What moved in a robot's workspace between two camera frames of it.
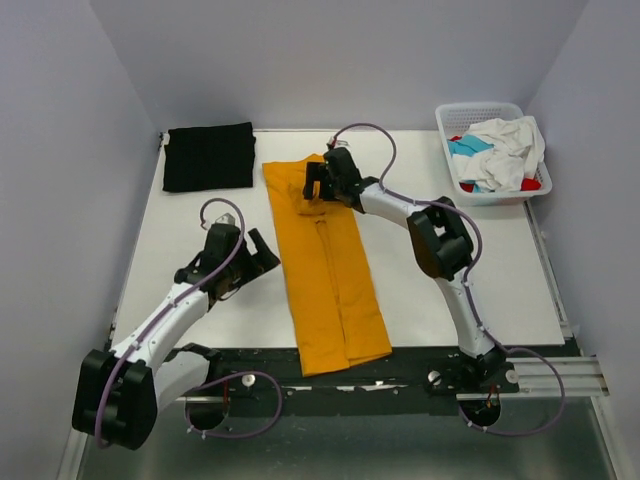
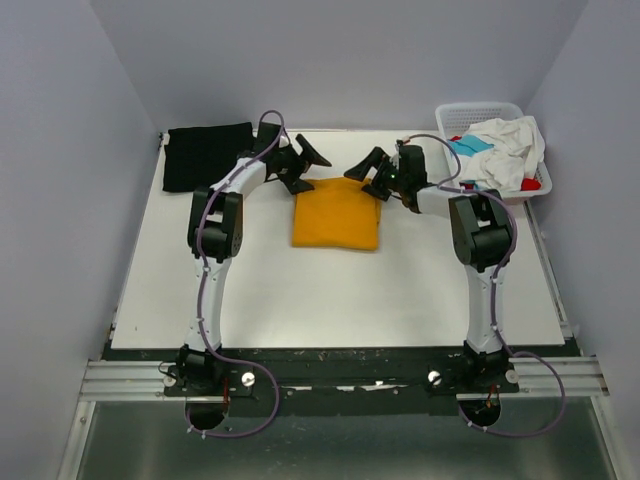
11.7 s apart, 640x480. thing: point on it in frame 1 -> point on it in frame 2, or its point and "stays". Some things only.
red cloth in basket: x=526 y=184 stays
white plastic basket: x=456 y=118 stays
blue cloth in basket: x=468 y=145 stays
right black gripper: x=314 y=172 -> x=375 y=158
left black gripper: x=264 y=259 -> x=293 y=182
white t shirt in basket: x=517 y=151 stays
